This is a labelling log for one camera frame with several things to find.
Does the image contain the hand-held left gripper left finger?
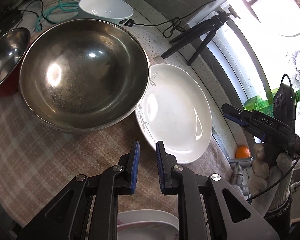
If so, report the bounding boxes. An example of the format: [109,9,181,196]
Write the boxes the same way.
[16,141,140,240]

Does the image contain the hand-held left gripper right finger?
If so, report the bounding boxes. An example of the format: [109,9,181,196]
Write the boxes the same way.
[156,141,280,240]

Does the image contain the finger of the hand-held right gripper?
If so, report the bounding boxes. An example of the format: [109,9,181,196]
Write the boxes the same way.
[221,104,252,127]
[241,124,267,142]

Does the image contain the white plate grey leaf print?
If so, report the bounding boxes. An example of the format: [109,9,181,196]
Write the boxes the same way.
[135,64,213,165]

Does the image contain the white plate pink flowers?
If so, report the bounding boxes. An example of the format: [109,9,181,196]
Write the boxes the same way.
[117,209,179,240]

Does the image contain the large stainless steel bowl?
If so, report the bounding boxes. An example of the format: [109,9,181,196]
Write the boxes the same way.
[19,19,150,133]

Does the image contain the small steel bowl red outside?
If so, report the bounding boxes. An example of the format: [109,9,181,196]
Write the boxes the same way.
[0,27,31,98]

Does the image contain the person's right forearm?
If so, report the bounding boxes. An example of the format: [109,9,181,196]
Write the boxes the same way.
[264,192,294,230]

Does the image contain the person's right hand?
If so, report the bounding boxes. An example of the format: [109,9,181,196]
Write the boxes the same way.
[247,142,294,210]

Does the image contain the orange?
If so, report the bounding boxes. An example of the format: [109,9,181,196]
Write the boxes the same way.
[236,145,251,159]

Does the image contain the green dish soap bottle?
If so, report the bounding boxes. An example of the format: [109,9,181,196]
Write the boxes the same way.
[244,87,300,113]

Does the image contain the chrome faucet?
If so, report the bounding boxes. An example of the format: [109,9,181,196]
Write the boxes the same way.
[226,155,300,197]

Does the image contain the black tripod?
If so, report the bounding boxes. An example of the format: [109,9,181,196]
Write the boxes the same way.
[161,9,240,67]

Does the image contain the pink plaid cloth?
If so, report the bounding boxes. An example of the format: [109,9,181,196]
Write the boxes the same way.
[0,55,234,233]

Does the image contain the pale mint ceramic bowl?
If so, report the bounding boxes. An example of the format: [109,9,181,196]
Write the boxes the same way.
[78,0,134,25]

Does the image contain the dark power adapter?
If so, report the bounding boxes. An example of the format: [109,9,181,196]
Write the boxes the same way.
[0,9,24,39]

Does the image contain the white ring light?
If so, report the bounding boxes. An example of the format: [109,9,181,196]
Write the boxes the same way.
[219,0,300,37]

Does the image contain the black cable with switch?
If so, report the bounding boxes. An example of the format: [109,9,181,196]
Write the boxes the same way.
[124,4,227,39]

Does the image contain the teal hose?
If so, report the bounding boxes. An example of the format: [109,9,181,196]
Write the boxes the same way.
[36,0,145,30]

